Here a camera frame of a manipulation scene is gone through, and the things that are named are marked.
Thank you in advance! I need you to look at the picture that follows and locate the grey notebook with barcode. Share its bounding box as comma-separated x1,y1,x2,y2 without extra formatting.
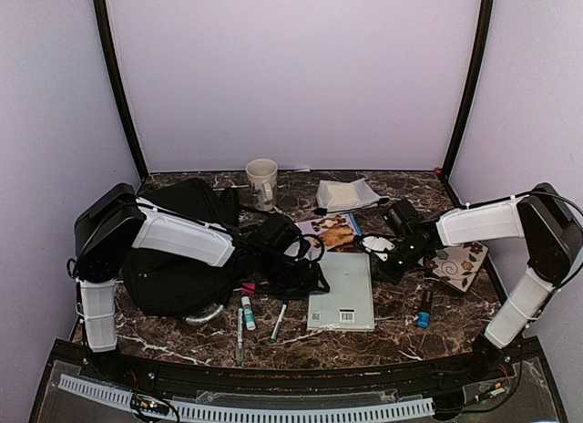
307,252,374,332

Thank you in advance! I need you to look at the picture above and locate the blue cap black marker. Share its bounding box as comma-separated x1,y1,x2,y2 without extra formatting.
417,290,433,329

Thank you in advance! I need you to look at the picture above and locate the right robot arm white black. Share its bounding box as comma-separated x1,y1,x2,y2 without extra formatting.
354,182,582,381

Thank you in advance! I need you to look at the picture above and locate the white glue stick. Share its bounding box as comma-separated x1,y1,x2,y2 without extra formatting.
241,296,256,331

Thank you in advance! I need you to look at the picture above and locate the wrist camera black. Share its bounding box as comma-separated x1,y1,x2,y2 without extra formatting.
383,199,422,237
248,213,301,253

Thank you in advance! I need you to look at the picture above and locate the left black frame post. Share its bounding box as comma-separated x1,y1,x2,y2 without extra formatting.
92,0,149,181

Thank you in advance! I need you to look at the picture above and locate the white cable duct strip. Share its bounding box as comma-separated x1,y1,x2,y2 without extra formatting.
57,375,435,422

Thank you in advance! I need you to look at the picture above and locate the pink cap black marker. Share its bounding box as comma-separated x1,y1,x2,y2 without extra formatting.
241,283,257,295

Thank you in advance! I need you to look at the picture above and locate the white clear pen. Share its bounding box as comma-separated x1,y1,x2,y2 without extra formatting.
236,307,245,362

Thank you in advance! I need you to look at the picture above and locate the clear bag with sandwich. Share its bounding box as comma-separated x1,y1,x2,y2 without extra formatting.
314,179,389,216

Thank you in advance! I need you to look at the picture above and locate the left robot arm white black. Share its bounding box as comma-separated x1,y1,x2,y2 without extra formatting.
66,180,330,383

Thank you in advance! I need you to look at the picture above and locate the black front rail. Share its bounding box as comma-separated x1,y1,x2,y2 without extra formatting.
42,337,548,398

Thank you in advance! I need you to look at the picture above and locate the black frame post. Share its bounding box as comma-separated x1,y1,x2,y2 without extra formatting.
441,0,494,182
92,0,149,181

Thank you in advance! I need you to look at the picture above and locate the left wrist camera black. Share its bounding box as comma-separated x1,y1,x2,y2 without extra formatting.
248,213,301,253

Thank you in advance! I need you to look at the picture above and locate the blue cap white marker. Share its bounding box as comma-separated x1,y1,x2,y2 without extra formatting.
270,300,289,344

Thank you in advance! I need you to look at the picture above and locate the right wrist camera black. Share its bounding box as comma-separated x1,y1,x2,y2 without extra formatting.
383,199,422,237

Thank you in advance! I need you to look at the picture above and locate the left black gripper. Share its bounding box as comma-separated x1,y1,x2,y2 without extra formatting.
256,249,330,299

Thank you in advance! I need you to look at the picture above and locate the right black frame post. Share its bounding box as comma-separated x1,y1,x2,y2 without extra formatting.
441,0,494,182

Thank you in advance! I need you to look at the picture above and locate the dog picture book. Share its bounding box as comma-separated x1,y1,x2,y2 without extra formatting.
296,213,362,253

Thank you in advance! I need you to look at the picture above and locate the cream ceramic mug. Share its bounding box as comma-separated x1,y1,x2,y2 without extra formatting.
245,159,278,212

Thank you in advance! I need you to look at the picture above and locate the floral square plate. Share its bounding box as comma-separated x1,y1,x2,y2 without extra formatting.
419,242,489,294

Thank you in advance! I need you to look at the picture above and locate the black student backpack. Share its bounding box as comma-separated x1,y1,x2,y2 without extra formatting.
121,178,242,318

